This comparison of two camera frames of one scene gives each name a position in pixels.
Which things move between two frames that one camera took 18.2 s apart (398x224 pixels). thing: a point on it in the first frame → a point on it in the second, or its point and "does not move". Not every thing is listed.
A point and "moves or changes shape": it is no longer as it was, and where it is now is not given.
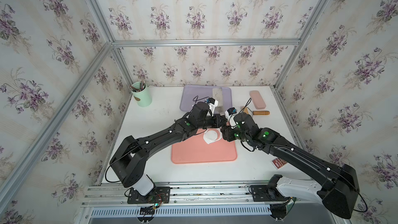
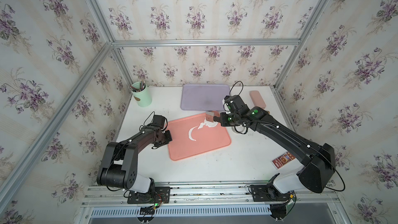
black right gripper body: [233, 134] → [227, 120]
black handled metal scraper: [217, 94] moves or changes shape
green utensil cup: [141, 94] does not move
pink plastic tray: [195, 149] moves or changes shape
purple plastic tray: [189, 95] does not move
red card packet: [279, 163] does not move
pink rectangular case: [257, 99] does not move
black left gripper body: [209, 122] → [165, 138]
